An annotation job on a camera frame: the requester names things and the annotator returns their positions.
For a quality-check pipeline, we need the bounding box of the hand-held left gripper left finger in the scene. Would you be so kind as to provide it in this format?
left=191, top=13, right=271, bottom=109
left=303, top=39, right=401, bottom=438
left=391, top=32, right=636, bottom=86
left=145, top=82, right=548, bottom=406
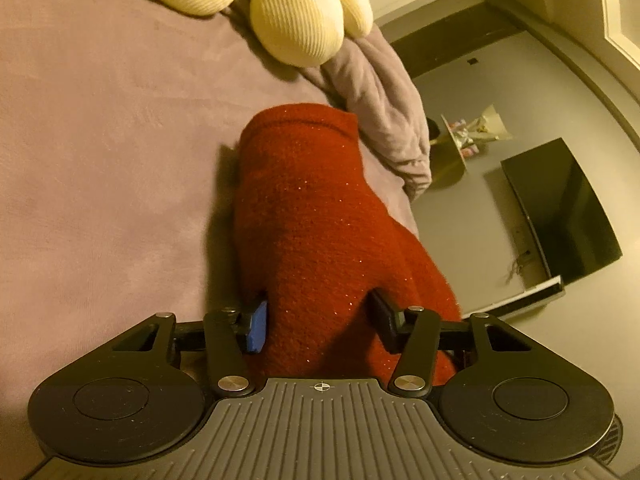
left=111, top=299, right=268, bottom=396

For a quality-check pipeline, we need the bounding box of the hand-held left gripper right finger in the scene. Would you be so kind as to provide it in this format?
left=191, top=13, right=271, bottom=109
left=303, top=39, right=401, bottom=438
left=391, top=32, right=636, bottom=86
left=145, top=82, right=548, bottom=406
left=367, top=290, right=531, bottom=398

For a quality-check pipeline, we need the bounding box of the red knit garment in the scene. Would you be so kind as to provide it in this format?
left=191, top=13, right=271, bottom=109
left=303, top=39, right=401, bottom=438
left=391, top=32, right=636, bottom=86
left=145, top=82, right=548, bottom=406
left=232, top=103, right=463, bottom=389

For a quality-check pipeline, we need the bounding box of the white shelf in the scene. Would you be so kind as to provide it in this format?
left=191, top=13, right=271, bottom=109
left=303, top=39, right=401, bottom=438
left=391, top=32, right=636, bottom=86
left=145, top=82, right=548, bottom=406
left=462, top=276, right=566, bottom=322

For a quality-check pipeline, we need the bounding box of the black flat television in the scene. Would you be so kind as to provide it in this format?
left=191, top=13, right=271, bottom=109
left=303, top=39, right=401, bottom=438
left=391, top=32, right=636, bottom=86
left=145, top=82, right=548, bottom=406
left=501, top=137, right=623, bottom=282

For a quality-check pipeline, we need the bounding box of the crumpled lilac duvet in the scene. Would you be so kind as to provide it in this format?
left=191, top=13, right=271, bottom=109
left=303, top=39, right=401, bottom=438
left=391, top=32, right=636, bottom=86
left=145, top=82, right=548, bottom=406
left=225, top=0, right=434, bottom=204

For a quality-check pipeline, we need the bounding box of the wrapped flower bouquet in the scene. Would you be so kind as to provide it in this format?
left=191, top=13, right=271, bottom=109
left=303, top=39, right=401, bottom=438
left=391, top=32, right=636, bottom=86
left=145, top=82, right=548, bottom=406
left=440, top=104, right=514, bottom=161

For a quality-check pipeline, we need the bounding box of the purple bed sheet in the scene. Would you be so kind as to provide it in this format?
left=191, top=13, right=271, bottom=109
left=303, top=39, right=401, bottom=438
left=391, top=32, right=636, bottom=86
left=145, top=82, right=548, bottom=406
left=0, top=0, right=422, bottom=461

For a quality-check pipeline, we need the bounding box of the cream flower-shaped pillow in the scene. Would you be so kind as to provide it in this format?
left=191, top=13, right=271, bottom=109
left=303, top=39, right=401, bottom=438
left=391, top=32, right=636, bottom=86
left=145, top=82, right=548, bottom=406
left=127, top=0, right=375, bottom=67

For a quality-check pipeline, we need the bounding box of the thin cable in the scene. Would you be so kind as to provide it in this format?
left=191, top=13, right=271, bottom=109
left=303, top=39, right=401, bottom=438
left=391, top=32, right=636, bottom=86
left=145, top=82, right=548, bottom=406
left=505, top=227, right=534, bottom=282

